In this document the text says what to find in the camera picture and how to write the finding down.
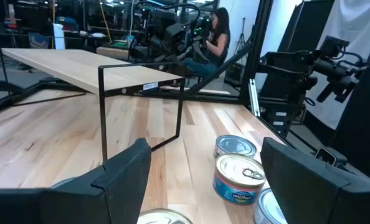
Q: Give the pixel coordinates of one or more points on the silver bracket plate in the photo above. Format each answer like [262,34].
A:
[254,99]

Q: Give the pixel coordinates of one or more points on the black control box white labels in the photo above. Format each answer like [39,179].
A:
[280,123]

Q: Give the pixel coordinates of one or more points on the wooden shelf black metal frame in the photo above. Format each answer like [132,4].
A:
[79,68]

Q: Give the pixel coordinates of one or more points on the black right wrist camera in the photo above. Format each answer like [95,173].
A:
[334,46]

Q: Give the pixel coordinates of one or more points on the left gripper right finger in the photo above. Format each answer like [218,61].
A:
[312,199]

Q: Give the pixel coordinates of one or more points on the black backdrop panel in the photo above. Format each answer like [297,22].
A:
[306,25]

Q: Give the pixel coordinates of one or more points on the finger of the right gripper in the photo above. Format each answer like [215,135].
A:
[325,92]
[341,96]

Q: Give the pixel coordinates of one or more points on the blue Wild Planet tuna can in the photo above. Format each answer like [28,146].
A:
[163,218]
[235,186]

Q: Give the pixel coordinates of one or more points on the white board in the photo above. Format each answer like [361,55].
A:
[58,37]

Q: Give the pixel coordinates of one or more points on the black aluminium rig frame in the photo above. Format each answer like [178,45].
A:
[256,46]

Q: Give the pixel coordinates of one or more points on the person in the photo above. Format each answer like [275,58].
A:
[219,43]

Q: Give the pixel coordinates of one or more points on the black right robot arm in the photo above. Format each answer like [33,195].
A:
[284,74]

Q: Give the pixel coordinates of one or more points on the black side panel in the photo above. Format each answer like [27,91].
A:
[368,130]

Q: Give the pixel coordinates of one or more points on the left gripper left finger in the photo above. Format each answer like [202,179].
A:
[122,186]

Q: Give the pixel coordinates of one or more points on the black background robot rig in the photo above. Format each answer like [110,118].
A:
[172,34]

